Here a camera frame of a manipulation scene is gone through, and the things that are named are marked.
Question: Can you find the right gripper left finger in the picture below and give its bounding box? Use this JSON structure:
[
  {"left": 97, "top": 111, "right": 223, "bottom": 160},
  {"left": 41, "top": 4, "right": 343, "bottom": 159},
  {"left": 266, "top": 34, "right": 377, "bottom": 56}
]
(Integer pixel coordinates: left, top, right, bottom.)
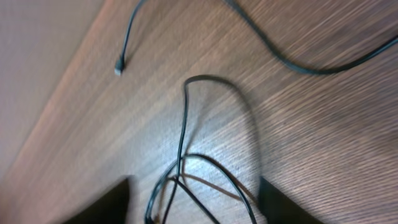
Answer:
[{"left": 62, "top": 177, "right": 130, "bottom": 224}]

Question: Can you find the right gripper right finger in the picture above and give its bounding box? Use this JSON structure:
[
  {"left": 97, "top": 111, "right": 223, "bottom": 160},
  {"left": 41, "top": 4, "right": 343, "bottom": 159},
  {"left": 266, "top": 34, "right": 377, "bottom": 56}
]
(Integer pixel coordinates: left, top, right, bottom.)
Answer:
[{"left": 258, "top": 177, "right": 322, "bottom": 224}]

